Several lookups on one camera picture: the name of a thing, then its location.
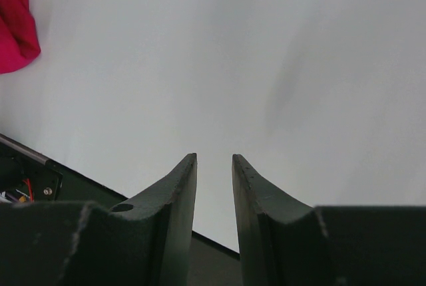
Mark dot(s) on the aluminium frame rail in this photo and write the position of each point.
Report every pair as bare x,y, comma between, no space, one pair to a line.
30,153

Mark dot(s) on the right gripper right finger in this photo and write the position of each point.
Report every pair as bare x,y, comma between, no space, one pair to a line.
283,241

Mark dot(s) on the red t shirt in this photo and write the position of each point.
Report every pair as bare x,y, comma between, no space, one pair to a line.
19,40

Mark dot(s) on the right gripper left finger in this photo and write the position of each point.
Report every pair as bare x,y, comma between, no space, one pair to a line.
144,240

